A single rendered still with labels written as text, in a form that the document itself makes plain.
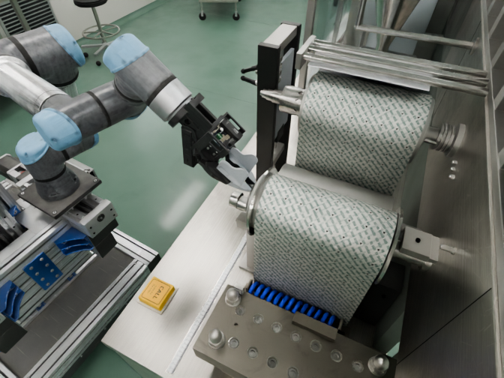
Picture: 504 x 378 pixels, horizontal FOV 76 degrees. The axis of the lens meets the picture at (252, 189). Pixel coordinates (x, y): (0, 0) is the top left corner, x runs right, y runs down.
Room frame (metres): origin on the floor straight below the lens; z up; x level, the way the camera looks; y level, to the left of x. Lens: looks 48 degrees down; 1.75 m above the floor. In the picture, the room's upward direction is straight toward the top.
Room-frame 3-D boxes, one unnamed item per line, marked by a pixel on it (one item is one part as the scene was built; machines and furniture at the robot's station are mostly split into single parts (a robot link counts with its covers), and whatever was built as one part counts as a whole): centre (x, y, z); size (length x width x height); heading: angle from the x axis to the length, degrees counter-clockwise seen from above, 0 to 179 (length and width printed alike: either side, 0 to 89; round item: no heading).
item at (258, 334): (0.20, -0.09, 1.00); 0.40 x 0.16 x 0.06; 65
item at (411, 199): (1.25, -0.79, 1.02); 2.24 x 0.04 x 0.24; 155
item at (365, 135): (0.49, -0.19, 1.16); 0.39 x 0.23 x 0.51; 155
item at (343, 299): (0.32, -0.11, 1.08); 0.23 x 0.01 x 0.18; 65
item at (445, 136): (0.53, -0.39, 1.33); 0.07 x 0.07 x 0.07; 65
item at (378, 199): (0.48, -0.18, 1.17); 0.26 x 0.12 x 0.12; 65
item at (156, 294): (0.38, 0.26, 0.91); 0.07 x 0.07 x 0.02; 65
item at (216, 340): (0.22, 0.08, 1.05); 0.04 x 0.04 x 0.04
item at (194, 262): (1.26, -0.45, 0.88); 2.52 x 0.66 x 0.04; 155
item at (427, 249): (0.30, -0.29, 1.28); 0.06 x 0.05 x 0.02; 65
